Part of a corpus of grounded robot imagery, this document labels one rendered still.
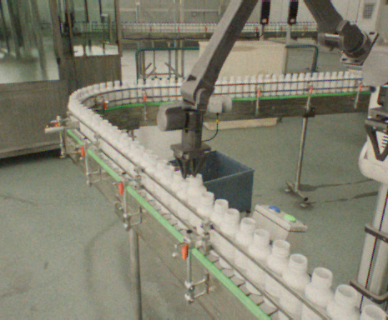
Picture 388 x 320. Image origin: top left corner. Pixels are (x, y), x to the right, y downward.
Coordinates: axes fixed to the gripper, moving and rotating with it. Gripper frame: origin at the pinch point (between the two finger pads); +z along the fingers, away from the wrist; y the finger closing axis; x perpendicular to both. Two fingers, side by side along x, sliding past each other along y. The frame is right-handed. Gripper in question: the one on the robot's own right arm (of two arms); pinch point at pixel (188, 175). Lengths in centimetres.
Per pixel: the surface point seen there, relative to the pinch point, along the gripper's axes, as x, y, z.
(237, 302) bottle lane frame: 27.9, 0.9, 24.5
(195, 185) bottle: 1.7, -1.5, 2.9
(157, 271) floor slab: -103, -47, 119
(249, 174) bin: -38, -59, 24
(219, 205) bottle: 12.8, -2.1, 4.4
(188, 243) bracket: 13.5, 7.4, 13.4
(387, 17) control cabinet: -294, -548, -65
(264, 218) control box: 16.8, -16.0, 9.9
